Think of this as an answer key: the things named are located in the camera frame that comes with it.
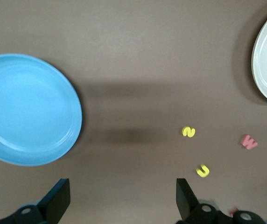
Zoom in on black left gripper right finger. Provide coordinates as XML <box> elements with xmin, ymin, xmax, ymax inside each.
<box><xmin>175</xmin><ymin>178</ymin><xmax>232</xmax><ymax>224</ymax></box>

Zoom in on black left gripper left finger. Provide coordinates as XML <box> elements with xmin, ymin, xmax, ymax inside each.
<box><xmin>0</xmin><ymin>178</ymin><xmax>71</xmax><ymax>224</ymax></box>

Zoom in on yellow foam letter u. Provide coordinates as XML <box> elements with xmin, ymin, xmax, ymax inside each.
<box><xmin>196</xmin><ymin>164</ymin><xmax>211</xmax><ymax>178</ymax></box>

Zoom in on yellow foam letter s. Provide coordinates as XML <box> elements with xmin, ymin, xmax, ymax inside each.
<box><xmin>182</xmin><ymin>126</ymin><xmax>196</xmax><ymax>138</ymax></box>

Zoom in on dark red foam letter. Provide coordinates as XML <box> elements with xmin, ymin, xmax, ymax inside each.
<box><xmin>228</xmin><ymin>206</ymin><xmax>239</xmax><ymax>218</ymax></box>

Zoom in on red foam letter w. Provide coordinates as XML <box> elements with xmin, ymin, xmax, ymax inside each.
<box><xmin>240</xmin><ymin>133</ymin><xmax>259</xmax><ymax>150</ymax></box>

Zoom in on blue plate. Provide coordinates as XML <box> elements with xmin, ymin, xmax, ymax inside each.
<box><xmin>0</xmin><ymin>53</ymin><xmax>83</xmax><ymax>167</ymax></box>

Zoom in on brown table cover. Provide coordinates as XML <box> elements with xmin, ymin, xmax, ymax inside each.
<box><xmin>0</xmin><ymin>0</ymin><xmax>267</xmax><ymax>224</ymax></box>

